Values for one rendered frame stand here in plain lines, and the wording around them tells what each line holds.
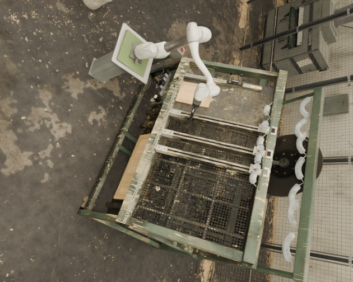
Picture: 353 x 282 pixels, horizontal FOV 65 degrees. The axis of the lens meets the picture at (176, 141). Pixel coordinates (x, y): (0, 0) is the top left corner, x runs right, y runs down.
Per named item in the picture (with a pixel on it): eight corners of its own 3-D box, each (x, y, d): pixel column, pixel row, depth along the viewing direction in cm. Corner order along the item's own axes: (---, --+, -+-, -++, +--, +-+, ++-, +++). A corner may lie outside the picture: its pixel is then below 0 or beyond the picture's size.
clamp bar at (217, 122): (172, 110, 329) (170, 98, 308) (275, 132, 303) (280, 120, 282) (169, 117, 325) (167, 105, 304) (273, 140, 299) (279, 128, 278)
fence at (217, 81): (185, 75, 353) (185, 73, 350) (261, 88, 333) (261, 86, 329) (184, 78, 351) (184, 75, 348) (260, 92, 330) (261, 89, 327)
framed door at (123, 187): (140, 136, 373) (139, 135, 372) (170, 131, 336) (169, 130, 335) (114, 198, 335) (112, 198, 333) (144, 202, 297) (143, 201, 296)
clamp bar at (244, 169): (158, 145, 308) (155, 135, 287) (268, 172, 282) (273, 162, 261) (155, 153, 304) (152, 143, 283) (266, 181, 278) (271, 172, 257)
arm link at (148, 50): (133, 44, 300) (147, 39, 285) (145, 45, 313) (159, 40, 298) (135, 60, 302) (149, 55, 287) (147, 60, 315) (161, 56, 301)
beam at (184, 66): (182, 62, 372) (181, 56, 363) (191, 64, 370) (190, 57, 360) (117, 223, 277) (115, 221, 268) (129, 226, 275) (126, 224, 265)
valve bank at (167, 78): (156, 68, 360) (169, 63, 344) (163, 75, 368) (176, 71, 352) (142, 98, 338) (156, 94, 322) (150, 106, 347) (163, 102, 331)
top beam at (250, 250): (277, 75, 340) (279, 69, 331) (286, 76, 338) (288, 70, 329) (241, 262, 245) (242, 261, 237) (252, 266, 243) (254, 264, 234)
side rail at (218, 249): (131, 219, 278) (129, 216, 269) (242, 253, 254) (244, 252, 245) (129, 226, 275) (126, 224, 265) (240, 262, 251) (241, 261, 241)
